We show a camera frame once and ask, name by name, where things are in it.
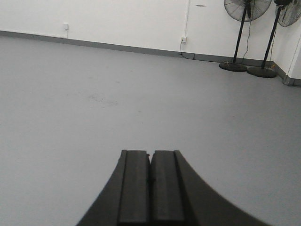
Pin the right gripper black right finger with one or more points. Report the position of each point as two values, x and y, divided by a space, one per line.
180 197

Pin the white wall socket left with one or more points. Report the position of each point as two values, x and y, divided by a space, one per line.
66 26

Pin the black pedestal fan left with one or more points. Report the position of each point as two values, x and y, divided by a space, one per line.
242 11

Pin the black pedestal fan right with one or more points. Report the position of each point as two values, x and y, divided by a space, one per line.
287 13

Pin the white wall socket with plug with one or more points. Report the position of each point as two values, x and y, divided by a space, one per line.
183 39

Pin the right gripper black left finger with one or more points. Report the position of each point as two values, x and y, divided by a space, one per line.
124 200

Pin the black pedestal fan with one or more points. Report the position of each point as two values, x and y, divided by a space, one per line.
242 11
287 13

